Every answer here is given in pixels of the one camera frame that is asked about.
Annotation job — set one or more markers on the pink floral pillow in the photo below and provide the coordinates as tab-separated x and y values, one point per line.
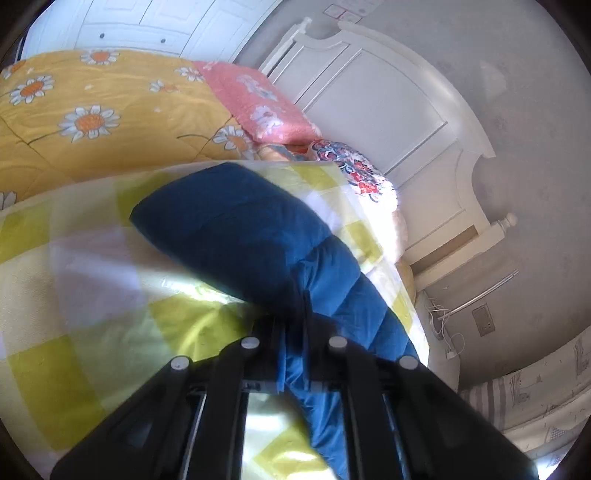
249	97

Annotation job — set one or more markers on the wall switch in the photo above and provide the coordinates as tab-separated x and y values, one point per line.
348	17

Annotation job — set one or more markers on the white wardrobe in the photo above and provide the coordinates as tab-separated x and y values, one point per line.
138	18

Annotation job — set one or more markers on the yellow checkered bedsheet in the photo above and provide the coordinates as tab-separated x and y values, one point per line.
92	277

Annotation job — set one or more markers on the red blue floral pillow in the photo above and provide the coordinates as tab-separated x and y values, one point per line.
355	166

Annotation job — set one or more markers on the wall socket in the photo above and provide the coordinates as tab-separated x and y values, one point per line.
483	319

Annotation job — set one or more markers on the white wooden headboard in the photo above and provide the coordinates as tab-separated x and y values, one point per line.
369	101

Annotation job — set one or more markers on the yellow daisy print quilt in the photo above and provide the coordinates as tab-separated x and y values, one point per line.
129	138

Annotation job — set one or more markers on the printed cream curtain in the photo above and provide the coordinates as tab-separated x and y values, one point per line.
545	392

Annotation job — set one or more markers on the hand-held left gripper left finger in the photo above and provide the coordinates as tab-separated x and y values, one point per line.
263	350

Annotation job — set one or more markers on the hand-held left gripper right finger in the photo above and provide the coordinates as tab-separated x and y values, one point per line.
323	360

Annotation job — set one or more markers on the thin metal rod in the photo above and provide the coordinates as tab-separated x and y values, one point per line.
489	290

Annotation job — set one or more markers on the cream pillow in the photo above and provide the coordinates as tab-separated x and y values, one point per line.
399	230

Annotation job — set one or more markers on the blue down jacket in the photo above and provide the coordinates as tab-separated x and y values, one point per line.
240	221

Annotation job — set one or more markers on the white nightstand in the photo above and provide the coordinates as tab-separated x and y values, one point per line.
438	369

